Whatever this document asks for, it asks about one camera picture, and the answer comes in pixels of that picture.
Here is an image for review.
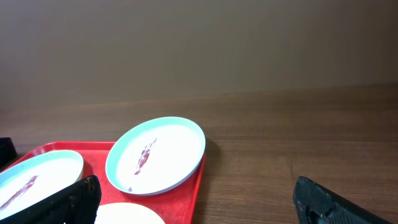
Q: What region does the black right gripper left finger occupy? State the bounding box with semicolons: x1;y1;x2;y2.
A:
1;175;102;224

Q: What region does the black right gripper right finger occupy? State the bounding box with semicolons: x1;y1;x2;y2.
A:
293;176;391;224

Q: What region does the mint plate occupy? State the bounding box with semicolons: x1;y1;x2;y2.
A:
105;116;206;196
95;202;165;224
1;150;84;220

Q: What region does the red plastic tray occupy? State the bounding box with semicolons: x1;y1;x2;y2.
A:
2;141;206;223

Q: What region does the black water basin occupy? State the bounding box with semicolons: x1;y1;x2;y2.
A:
0;138;17;168

